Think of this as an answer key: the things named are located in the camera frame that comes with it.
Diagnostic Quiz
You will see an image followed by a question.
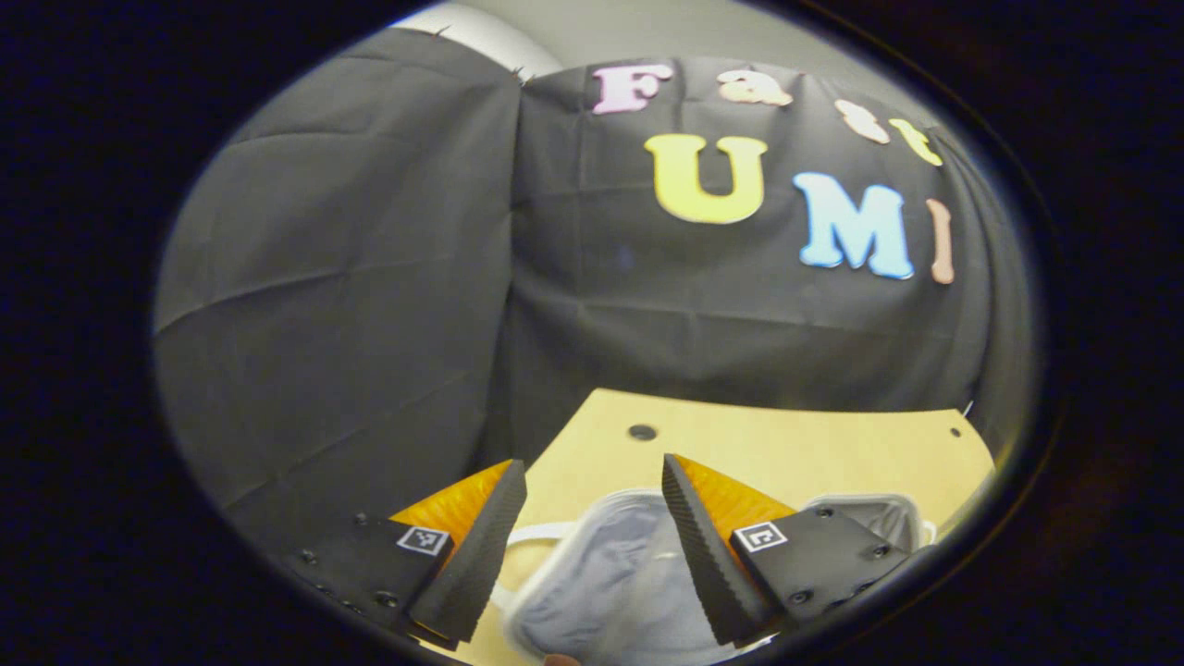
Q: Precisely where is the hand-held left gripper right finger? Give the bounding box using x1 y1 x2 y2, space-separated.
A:
661 453 926 648

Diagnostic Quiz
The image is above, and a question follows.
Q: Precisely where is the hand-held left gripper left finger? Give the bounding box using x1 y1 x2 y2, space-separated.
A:
282 460 528 648

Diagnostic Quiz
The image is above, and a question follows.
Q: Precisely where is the white suitcase with grey lining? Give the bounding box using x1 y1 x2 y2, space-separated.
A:
490 488 937 666

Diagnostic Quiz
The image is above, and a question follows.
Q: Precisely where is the black backdrop cloth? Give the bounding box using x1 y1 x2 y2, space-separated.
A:
153 28 1037 556

